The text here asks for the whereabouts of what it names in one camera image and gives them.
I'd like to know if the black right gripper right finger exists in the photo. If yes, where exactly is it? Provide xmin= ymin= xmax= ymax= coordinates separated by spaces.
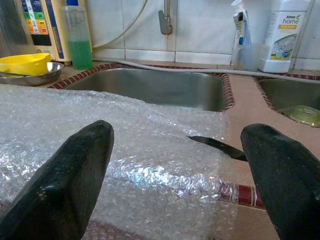
xmin=240 ymin=123 xmax=320 ymax=240

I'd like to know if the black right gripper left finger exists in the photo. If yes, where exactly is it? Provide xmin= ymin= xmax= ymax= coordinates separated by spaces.
xmin=0 ymin=119 xmax=115 ymax=240

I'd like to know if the yellow plastic bowl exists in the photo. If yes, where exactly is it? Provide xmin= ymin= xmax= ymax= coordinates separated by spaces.
xmin=0 ymin=52 xmax=52 ymax=76

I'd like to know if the green glass lid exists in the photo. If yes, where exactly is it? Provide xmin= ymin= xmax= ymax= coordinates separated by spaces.
xmin=283 ymin=104 xmax=320 ymax=128

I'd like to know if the black knife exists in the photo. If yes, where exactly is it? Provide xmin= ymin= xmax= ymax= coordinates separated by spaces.
xmin=186 ymin=135 xmax=248 ymax=162

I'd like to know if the steel sink basin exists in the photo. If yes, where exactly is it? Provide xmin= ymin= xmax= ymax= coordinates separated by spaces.
xmin=257 ymin=77 xmax=320 ymax=128
xmin=63 ymin=67 xmax=228 ymax=113

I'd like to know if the clear bubble wrap sheet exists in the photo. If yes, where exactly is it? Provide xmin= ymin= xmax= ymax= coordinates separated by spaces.
xmin=0 ymin=83 xmax=238 ymax=240

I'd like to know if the steel bowl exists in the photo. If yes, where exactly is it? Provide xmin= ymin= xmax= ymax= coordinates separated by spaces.
xmin=0 ymin=61 xmax=65 ymax=87

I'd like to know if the green liquid bottle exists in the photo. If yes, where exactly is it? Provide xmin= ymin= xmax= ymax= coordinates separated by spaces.
xmin=61 ymin=0 xmax=94 ymax=71

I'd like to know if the white detergent bottle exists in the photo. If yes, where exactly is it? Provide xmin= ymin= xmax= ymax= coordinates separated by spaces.
xmin=258 ymin=0 xmax=311 ymax=74

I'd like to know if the clear spray bottle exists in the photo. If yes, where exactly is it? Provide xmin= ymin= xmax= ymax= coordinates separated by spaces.
xmin=230 ymin=0 xmax=260 ymax=72

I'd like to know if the cream water ionizer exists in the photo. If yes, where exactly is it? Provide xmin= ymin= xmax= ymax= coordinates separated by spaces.
xmin=14 ymin=0 xmax=73 ymax=63

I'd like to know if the grey sink faucet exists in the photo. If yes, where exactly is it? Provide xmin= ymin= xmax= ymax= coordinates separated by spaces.
xmin=157 ymin=0 xmax=173 ymax=36

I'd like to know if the grey hose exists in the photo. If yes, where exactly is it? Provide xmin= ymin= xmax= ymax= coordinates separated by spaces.
xmin=92 ymin=56 xmax=320 ymax=81

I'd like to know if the white hose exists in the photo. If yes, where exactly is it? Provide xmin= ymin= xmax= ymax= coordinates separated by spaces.
xmin=91 ymin=0 xmax=149 ymax=49

